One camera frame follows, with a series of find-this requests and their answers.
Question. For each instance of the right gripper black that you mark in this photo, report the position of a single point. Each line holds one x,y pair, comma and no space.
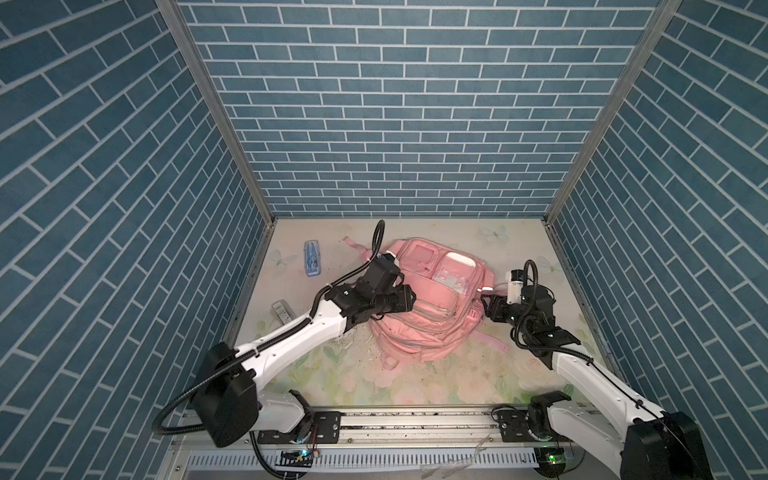
497,303

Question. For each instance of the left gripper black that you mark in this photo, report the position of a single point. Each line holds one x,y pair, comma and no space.
406,298

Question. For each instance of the pink student backpack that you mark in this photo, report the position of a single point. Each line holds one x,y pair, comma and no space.
448,285

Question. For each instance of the blue clear pencil case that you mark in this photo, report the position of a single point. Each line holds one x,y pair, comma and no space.
312,258

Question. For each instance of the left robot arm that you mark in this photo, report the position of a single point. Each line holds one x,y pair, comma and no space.
236,402

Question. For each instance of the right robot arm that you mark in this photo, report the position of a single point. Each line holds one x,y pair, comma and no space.
606,396

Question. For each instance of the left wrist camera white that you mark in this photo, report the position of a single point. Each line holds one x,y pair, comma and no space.
390,259

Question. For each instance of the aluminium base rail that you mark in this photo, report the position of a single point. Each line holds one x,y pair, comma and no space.
363,439

